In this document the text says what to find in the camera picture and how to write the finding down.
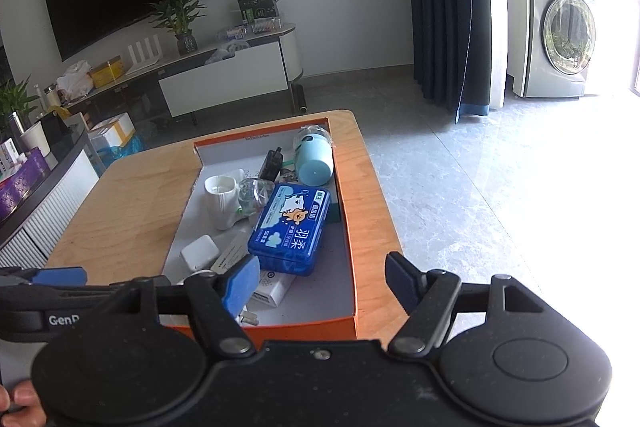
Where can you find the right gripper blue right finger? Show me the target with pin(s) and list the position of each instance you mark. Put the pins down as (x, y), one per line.
(407, 283)

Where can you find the white plug socket green button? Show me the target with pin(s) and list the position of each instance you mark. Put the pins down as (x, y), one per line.
(221, 199)

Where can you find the white wifi router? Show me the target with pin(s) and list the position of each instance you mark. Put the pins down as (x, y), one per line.
(144, 54)

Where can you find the white plastic bag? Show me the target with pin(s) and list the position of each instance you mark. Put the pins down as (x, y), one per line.
(76, 82)

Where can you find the white usb charger cube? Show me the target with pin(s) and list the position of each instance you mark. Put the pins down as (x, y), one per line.
(199, 254)

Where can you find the potted green plant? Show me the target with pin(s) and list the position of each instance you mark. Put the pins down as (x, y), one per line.
(177, 16)

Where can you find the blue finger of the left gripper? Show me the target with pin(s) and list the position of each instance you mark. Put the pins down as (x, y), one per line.
(68, 276)

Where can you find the black green display box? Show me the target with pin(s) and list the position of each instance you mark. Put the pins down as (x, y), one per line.
(255, 9)

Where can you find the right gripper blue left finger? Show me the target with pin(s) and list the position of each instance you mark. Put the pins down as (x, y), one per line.
(239, 284)

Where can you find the left green plant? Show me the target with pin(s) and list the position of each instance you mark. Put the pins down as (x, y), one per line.
(15, 99)

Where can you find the purple box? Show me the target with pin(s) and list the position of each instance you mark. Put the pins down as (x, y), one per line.
(18, 187)

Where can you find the person's left hand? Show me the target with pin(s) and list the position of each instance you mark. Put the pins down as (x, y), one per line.
(21, 407)

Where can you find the blue plastic case cartoon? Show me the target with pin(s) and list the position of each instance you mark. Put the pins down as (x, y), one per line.
(289, 229)

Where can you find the clear plastic packet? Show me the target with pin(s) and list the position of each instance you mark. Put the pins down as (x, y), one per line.
(253, 195)

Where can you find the black charger adapter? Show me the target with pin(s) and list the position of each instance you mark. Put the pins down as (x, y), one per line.
(272, 165)

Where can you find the curved white ribbed counter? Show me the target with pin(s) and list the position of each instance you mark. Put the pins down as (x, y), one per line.
(31, 231)

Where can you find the light blue toothpick jar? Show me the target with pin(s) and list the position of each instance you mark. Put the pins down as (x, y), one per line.
(313, 155)

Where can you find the orange white cardboard box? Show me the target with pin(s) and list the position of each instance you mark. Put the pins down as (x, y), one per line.
(322, 306)

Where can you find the blue plastic bag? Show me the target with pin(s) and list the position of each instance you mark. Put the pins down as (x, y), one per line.
(108, 155)

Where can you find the white paper cup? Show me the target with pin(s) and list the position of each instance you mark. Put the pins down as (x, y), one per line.
(34, 138)

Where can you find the white black tv cabinet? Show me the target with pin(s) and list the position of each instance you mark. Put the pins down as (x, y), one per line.
(269, 63)

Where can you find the silver washing machine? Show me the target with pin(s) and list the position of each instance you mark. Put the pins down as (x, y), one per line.
(550, 47)

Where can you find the white yellow cardboard box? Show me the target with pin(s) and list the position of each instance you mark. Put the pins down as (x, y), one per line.
(116, 131)

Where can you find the dark blue curtain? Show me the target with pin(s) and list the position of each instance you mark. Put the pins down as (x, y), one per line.
(451, 51)

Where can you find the black roll on floor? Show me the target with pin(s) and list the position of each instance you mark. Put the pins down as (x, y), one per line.
(299, 98)

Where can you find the white power adapter box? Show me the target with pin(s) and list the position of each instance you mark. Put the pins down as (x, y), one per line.
(272, 286)

